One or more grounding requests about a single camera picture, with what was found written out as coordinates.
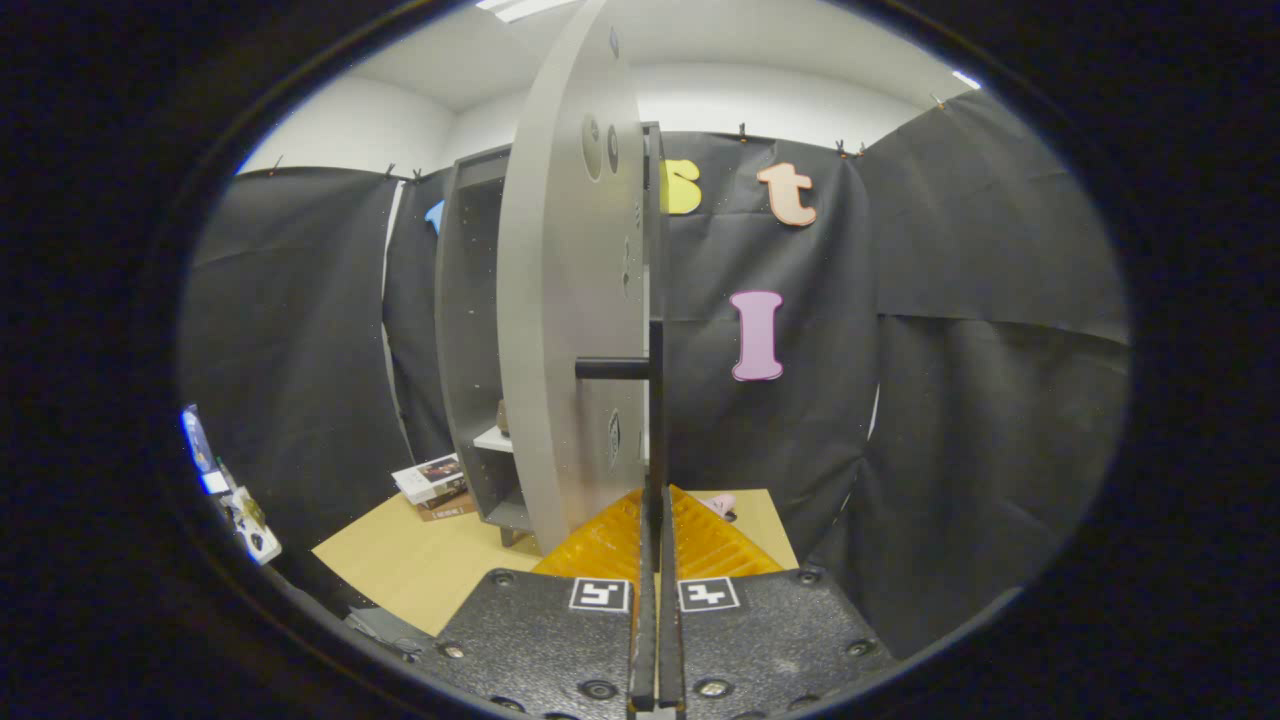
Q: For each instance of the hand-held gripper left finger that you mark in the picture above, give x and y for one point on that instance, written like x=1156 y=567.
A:
x=540 y=640

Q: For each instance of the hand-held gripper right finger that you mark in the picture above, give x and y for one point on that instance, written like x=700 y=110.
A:
x=770 y=640

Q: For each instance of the brown fuzzy slipper shoe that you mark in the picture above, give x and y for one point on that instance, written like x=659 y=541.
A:
x=503 y=420

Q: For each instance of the grey shoe cabinet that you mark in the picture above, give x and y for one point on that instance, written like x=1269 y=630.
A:
x=465 y=350

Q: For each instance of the pink and green small object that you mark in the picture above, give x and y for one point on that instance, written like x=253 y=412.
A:
x=722 y=503

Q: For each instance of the brown book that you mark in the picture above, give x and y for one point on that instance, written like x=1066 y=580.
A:
x=448 y=508

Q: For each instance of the white printed package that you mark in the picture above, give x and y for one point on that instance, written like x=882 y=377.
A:
x=252 y=530

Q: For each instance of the black backdrop cloth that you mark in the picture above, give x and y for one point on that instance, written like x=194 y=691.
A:
x=950 y=350

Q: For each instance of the blue and white object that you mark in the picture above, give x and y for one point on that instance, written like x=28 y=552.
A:
x=200 y=450

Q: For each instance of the small ceiling light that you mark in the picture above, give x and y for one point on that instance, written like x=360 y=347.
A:
x=966 y=79

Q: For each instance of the long ceiling light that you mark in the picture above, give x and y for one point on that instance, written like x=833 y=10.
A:
x=525 y=8

